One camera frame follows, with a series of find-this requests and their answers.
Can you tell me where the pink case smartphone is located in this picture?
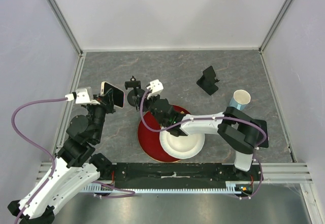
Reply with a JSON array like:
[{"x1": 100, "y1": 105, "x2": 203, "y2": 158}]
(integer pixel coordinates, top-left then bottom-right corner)
[{"x1": 100, "y1": 81, "x2": 125, "y2": 108}]

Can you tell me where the white paper plate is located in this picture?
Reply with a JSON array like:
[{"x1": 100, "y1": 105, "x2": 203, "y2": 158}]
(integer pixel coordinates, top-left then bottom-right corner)
[{"x1": 159, "y1": 131, "x2": 205, "y2": 159}]

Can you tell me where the black clamp phone stand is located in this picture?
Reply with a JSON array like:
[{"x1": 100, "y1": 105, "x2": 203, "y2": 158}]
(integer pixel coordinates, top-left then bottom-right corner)
[{"x1": 124, "y1": 76, "x2": 145, "y2": 107}]

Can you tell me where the black folding phone stand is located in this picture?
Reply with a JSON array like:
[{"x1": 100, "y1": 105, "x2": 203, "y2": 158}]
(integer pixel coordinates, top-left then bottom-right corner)
[{"x1": 196, "y1": 66, "x2": 220, "y2": 95}]

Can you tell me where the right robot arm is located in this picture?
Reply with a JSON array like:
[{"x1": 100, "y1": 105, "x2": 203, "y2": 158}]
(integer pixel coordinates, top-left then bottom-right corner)
[{"x1": 134, "y1": 91, "x2": 267, "y2": 180}]

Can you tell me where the grey slotted cable duct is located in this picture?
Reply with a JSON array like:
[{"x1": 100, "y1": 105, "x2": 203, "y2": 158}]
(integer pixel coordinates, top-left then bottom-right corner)
[{"x1": 80, "y1": 182, "x2": 253, "y2": 194}]

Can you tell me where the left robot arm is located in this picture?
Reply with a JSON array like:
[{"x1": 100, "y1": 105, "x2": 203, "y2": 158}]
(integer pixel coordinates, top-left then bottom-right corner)
[{"x1": 8, "y1": 87, "x2": 115, "y2": 223}]

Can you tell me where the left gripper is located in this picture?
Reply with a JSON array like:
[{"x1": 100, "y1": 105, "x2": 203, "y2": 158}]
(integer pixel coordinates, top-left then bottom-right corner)
[{"x1": 88, "y1": 88, "x2": 117, "y2": 141}]

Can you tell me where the right aluminium frame post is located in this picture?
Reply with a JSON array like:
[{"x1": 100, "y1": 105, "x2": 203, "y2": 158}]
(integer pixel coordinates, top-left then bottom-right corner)
[{"x1": 258, "y1": 0, "x2": 305, "y2": 54}]

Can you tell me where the aluminium frame post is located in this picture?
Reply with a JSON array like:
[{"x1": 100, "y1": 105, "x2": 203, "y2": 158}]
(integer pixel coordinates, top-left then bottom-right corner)
[
  {"x1": 258, "y1": 0, "x2": 305, "y2": 54},
  {"x1": 35, "y1": 0, "x2": 84, "y2": 56}
]

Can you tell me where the red round plate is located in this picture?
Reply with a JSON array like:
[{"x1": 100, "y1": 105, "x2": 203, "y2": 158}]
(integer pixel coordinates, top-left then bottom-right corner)
[{"x1": 138, "y1": 105, "x2": 189, "y2": 163}]

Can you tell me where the left aluminium frame post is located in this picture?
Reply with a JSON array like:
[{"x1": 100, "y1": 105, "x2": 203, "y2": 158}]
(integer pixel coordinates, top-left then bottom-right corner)
[{"x1": 35, "y1": 0, "x2": 84, "y2": 56}]

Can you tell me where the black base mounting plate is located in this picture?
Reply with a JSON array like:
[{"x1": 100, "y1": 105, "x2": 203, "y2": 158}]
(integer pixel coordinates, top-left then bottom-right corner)
[{"x1": 101, "y1": 163, "x2": 261, "y2": 189}]

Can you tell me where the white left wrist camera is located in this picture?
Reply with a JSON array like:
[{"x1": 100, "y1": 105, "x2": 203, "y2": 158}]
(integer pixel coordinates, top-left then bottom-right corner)
[{"x1": 65, "y1": 87, "x2": 100, "y2": 105}]

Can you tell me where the blue white paper cup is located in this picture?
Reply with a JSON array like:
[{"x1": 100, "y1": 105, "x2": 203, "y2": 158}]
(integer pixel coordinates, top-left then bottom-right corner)
[{"x1": 229, "y1": 89, "x2": 251, "y2": 111}]

